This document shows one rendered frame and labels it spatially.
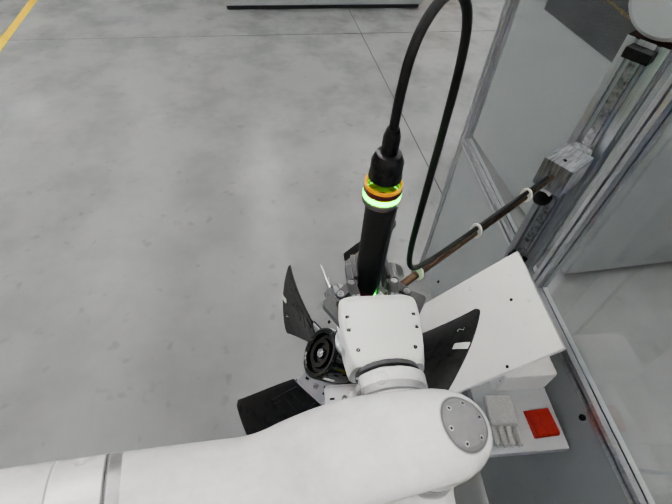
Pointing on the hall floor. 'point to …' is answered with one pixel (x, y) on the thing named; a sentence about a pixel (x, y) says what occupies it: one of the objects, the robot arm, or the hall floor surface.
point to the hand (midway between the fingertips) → (369, 271)
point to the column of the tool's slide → (648, 75)
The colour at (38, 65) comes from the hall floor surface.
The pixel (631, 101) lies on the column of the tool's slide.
